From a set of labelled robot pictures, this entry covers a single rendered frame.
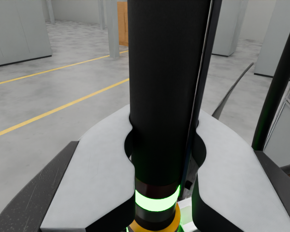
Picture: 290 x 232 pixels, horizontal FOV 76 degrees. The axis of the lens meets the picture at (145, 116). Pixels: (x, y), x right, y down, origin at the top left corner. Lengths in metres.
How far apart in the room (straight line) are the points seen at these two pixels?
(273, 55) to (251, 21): 6.86
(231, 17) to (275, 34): 2.10
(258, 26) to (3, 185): 11.98
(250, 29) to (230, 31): 5.12
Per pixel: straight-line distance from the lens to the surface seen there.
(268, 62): 5.63
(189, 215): 0.20
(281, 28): 5.52
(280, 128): 1.62
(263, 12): 12.23
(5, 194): 2.26
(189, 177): 0.40
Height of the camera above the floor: 1.52
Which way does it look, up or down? 31 degrees down
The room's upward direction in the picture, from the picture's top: 1 degrees clockwise
